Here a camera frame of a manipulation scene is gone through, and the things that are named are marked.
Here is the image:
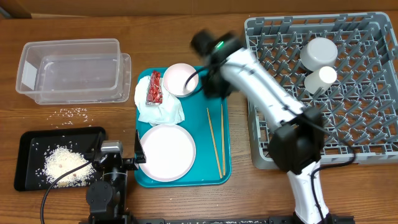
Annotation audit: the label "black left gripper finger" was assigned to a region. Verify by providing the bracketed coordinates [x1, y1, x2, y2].
[134, 130, 146, 164]
[84, 132, 104, 159]

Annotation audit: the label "wooden chopstick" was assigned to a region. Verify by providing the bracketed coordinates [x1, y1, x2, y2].
[221, 104, 226, 177]
[206, 108, 223, 179]

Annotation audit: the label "grey plastic bowl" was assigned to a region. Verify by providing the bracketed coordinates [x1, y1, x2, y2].
[300, 37, 338, 71]

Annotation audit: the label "white plastic cup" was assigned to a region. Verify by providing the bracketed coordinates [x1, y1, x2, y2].
[304, 66, 337, 94]

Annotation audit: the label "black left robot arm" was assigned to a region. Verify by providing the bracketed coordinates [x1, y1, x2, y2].
[86, 132, 146, 223]

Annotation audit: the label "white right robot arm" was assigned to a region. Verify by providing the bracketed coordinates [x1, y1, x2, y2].
[190, 29, 354, 223]

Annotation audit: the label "grey dishwasher rack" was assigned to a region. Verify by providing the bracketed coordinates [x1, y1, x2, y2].
[244, 12, 397, 164]

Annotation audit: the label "pink round plate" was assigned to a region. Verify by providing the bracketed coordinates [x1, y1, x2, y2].
[140, 124, 196, 182]

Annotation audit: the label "pile of white rice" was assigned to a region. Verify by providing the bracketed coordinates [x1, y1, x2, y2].
[35, 146, 95, 188]

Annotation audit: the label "scattered rice grains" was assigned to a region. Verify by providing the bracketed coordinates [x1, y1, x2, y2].
[45, 107, 94, 129]

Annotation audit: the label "pink plastic bowl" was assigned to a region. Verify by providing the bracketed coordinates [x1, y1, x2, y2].
[163, 63, 198, 97]

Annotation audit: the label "black tray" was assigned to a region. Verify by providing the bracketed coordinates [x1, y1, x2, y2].
[14, 127, 106, 192]

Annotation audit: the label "crumpled white napkin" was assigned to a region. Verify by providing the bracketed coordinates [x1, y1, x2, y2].
[134, 76, 185, 126]

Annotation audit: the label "red snack wrapper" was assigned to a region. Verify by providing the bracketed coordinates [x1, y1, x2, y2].
[146, 70, 163, 105]

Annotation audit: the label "teal plastic tray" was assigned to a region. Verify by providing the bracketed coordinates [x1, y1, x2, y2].
[134, 65, 233, 189]

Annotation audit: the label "clear plastic bin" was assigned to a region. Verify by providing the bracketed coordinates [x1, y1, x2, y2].
[16, 39, 124, 105]

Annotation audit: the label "white label sticker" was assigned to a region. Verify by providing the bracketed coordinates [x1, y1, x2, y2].
[22, 61, 37, 90]

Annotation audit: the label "black cable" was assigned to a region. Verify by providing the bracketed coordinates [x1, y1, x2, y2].
[40, 160, 94, 224]

